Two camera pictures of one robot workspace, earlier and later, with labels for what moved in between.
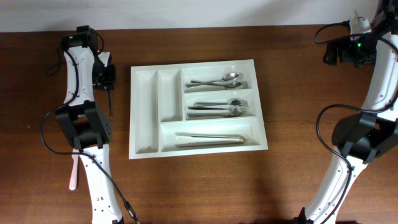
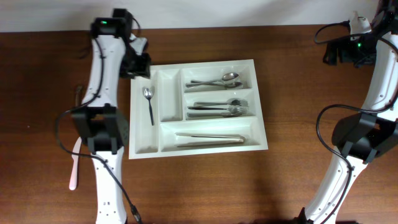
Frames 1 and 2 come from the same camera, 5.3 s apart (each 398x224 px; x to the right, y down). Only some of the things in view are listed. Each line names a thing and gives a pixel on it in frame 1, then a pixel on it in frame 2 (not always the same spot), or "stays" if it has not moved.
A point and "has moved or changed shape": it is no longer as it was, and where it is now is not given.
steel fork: [237, 102] stays
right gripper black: [346, 55] stays
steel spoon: [227, 76] stays
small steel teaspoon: [110, 104] has moved or changed shape
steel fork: [229, 114] stays
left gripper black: [109, 80] -> [141, 67]
